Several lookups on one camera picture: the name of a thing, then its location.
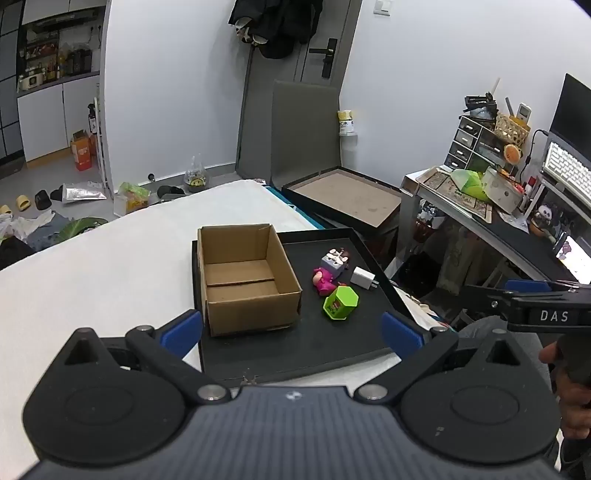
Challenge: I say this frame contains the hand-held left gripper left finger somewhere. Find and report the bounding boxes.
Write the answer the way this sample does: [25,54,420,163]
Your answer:
[62,308,232,406]

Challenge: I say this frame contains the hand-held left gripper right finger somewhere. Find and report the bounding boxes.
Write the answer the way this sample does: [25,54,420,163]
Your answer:
[353,312,540,407]

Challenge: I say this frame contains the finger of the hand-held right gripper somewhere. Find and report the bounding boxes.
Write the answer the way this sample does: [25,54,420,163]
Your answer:
[463,284,513,320]
[503,278,580,295]

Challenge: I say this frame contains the green hexagonal box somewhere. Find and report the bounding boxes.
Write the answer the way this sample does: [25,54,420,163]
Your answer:
[322,285,360,322]

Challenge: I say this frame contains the white charger plug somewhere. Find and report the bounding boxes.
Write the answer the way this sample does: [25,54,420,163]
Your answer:
[350,267,380,291]

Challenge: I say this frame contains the brown cardboard box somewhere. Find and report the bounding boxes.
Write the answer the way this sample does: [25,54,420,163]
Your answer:
[197,223,304,338]

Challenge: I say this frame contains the black shallow tray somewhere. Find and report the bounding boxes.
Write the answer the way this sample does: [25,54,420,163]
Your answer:
[191,227,419,387]

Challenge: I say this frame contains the pink hooded figurine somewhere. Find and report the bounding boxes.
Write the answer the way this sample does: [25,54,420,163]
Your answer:
[312,268,339,297]

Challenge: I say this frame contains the white and brown figurine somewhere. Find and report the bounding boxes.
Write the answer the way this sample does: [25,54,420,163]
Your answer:
[321,247,351,278]

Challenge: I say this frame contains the person's right hand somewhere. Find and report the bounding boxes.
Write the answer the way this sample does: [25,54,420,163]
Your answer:
[538,342,591,440]

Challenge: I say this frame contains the grey desk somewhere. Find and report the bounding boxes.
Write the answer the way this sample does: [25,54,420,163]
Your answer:
[401,170,579,283]

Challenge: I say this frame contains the laptop screen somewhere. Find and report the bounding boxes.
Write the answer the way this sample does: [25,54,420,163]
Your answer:
[553,234,591,283]

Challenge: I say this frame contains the panda toy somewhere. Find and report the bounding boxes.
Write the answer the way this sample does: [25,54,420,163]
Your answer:
[530,202,563,237]

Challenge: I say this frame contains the white storage box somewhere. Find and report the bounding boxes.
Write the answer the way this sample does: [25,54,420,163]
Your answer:
[482,165,526,216]

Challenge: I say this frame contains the white keyboard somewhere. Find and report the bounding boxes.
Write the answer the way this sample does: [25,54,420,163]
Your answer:
[540,141,591,209]

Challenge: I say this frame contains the patterned desk mat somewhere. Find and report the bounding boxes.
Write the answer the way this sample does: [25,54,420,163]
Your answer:
[414,166,496,223]

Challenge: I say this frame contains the green snack bag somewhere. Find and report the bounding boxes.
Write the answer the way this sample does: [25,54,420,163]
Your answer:
[113,181,151,216]

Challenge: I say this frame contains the grey drawer organizer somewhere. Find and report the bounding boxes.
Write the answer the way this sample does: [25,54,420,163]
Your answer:
[444,114,498,172]

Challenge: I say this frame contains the wicker basket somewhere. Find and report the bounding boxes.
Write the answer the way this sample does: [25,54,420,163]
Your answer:
[493,113,531,149]

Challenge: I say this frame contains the clear plastic bag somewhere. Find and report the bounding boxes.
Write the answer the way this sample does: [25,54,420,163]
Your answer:
[183,154,210,193]

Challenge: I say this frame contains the silver foil bag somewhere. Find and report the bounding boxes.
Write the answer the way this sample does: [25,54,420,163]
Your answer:
[62,181,107,204]

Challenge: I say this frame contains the pile of clothes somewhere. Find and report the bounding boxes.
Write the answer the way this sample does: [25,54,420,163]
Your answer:
[0,210,71,271]

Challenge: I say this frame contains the black monitor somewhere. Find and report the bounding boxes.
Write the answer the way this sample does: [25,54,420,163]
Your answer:
[549,72,591,149]

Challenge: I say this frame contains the black slipper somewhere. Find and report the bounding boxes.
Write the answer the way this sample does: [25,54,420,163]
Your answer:
[34,189,64,210]

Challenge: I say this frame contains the orange carton box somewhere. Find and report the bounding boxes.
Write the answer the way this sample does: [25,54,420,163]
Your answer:
[69,130,98,172]

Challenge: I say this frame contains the yellow slippers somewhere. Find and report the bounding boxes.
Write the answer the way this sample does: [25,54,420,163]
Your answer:
[0,194,31,216]

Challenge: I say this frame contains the grey flat panel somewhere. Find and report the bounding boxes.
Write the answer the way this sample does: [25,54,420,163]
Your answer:
[270,79,343,190]

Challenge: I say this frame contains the white cabinet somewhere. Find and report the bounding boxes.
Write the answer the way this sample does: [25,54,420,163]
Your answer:
[17,73,101,163]

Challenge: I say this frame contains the kitchen shelf with bottles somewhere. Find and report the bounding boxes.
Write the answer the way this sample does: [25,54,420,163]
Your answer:
[17,18,101,94]

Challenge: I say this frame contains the grey door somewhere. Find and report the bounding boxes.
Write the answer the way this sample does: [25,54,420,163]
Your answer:
[235,0,364,182]

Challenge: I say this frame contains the dark hanging clothes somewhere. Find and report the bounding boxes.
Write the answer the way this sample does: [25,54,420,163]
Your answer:
[228,0,324,60]

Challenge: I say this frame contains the black frame with brown board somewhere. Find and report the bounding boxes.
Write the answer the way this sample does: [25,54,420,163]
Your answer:
[281,167,403,232]

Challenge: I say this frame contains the black door lock handle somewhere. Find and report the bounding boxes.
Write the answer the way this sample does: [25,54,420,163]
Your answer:
[309,39,338,79]

